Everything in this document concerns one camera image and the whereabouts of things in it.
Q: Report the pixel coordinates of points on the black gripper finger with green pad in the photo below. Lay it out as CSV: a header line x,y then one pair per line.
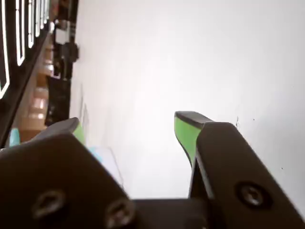
x,y
238,171
47,174

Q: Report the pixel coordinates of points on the teal whale-shaped bin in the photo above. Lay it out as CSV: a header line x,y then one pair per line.
x,y
96,152

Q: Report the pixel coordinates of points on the black overhead beam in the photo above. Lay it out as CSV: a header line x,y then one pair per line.
x,y
21,81

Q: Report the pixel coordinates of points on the white ceiling light strip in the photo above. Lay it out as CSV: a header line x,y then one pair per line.
x,y
5,78
21,59

